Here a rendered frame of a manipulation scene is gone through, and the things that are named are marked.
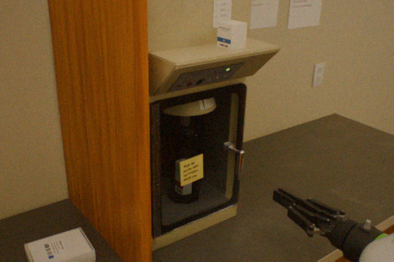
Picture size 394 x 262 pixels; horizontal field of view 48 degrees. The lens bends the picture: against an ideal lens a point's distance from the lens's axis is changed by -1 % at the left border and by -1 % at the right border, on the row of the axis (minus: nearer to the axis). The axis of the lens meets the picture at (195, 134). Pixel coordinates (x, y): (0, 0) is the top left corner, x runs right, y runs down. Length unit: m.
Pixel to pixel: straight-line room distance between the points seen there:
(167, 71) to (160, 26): 0.12
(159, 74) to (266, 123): 1.13
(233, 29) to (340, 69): 1.37
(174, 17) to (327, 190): 0.89
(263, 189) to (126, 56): 0.83
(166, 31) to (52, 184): 0.73
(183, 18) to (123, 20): 0.19
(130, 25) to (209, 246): 0.69
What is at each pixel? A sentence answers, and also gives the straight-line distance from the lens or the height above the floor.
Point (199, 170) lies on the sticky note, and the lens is 1.23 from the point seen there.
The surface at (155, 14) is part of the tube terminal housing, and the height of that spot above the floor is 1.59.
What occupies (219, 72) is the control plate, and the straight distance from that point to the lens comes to 1.08.
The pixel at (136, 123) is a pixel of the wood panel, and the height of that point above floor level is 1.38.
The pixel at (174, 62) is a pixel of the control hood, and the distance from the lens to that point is 0.95.
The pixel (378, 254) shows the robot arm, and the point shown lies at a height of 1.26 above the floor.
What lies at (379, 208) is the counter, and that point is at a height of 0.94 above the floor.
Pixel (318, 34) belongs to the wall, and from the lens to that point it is 2.16.
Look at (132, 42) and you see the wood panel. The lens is 0.92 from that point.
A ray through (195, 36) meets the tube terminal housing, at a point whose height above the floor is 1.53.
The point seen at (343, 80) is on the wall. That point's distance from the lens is 2.43.
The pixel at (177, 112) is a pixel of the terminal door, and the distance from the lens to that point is 1.11.
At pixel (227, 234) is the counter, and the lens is 1.37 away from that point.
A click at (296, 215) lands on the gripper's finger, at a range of 1.10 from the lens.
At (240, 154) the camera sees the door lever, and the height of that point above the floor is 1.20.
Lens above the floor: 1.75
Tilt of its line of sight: 24 degrees down
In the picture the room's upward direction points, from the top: 2 degrees clockwise
